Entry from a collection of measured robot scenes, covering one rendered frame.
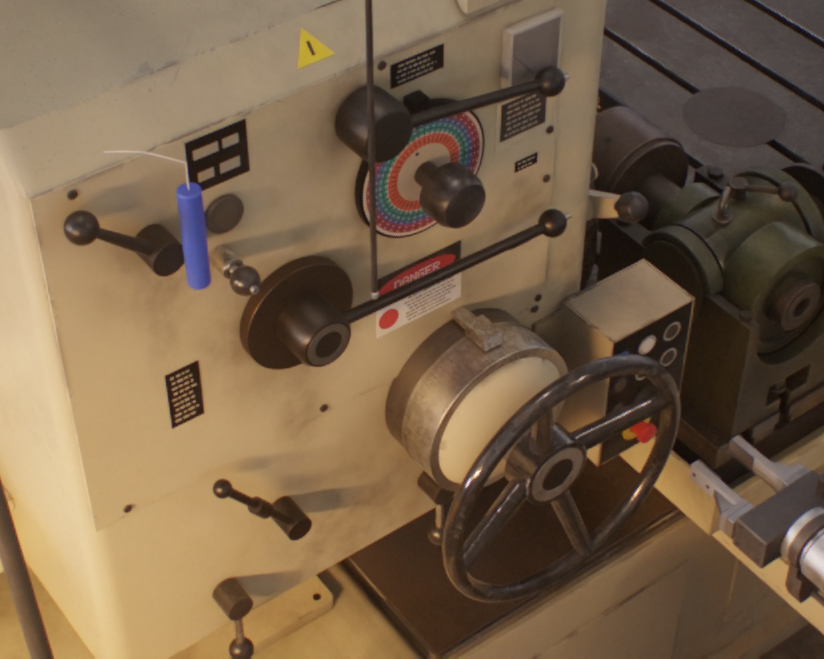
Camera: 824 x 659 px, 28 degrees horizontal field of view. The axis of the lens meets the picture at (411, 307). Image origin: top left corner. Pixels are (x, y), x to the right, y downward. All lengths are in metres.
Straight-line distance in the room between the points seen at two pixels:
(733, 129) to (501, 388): 1.23
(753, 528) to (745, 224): 0.63
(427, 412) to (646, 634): 1.22
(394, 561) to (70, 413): 1.13
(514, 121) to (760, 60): 1.45
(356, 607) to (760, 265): 0.91
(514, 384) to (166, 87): 0.64
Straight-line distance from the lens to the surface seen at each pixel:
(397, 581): 2.83
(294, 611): 2.79
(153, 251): 1.69
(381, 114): 1.75
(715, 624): 3.40
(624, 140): 2.61
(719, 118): 3.20
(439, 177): 1.84
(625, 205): 2.17
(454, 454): 2.09
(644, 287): 2.27
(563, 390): 1.92
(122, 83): 1.68
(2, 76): 1.72
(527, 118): 1.99
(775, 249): 2.45
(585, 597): 2.93
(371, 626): 2.80
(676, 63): 3.34
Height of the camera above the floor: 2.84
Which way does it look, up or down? 42 degrees down
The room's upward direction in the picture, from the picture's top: straight up
